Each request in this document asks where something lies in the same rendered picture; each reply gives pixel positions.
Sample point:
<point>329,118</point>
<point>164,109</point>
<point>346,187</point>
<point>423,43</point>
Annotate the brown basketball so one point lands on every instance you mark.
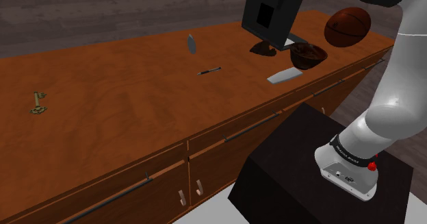
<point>347,28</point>

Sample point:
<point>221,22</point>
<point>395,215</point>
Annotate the brown wooden sideboard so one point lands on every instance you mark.
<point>116,116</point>

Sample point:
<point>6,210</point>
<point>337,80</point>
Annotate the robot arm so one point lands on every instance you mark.
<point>400,83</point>

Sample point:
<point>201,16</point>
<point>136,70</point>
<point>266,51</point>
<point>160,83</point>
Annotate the grey flat remote control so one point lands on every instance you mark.
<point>284,75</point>

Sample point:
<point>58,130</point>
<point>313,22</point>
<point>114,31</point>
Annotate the black robot stand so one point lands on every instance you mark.
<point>283,170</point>

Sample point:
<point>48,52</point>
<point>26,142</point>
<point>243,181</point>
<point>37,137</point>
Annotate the dark brown bowl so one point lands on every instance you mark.
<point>307,56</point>

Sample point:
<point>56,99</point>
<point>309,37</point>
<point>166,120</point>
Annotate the black computer monitor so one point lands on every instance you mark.
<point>257,3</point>

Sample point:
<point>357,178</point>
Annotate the grey pointed oval object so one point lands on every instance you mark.
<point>191,44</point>

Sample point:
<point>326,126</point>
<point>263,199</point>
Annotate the brass key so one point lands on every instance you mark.
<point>36,99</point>

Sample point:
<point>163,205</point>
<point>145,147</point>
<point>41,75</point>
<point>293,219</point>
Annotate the dark brown rounded object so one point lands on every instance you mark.
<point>263,49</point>

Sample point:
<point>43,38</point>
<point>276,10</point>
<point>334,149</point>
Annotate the black pen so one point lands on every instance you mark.
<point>209,71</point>

